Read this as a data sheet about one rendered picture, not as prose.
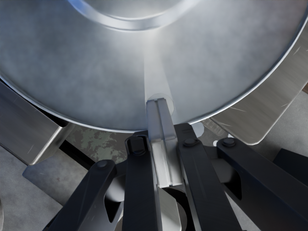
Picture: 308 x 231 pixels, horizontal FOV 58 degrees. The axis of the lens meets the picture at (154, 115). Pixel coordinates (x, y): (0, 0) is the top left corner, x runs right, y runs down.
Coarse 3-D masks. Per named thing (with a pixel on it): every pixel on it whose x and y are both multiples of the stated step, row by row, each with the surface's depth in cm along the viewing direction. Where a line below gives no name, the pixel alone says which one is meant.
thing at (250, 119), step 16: (304, 32) 22; (304, 48) 22; (288, 64) 22; (304, 64) 22; (272, 80) 22; (288, 80) 22; (304, 80) 22; (256, 96) 22; (272, 96) 22; (288, 96) 22; (224, 112) 22; (240, 112) 22; (256, 112) 22; (272, 112) 22; (224, 128) 22; (240, 128) 22; (256, 128) 22
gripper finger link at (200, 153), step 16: (192, 144) 14; (192, 160) 13; (208, 160) 12; (192, 176) 11; (208, 176) 11; (192, 192) 10; (208, 192) 10; (224, 192) 10; (192, 208) 11; (208, 208) 10; (224, 208) 9; (208, 224) 9; (224, 224) 9
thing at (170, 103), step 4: (152, 96) 22; (156, 96) 22; (160, 96) 22; (164, 96) 22; (168, 96) 22; (168, 100) 22; (168, 104) 22; (172, 104) 22; (172, 108) 22; (172, 112) 22
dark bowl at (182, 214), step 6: (168, 192) 98; (174, 192) 97; (180, 192) 96; (180, 198) 99; (186, 198) 97; (180, 204) 101; (186, 204) 99; (180, 210) 101; (186, 210) 101; (180, 216) 102; (186, 216) 102; (186, 222) 102; (192, 222) 100; (186, 228) 102; (192, 228) 100
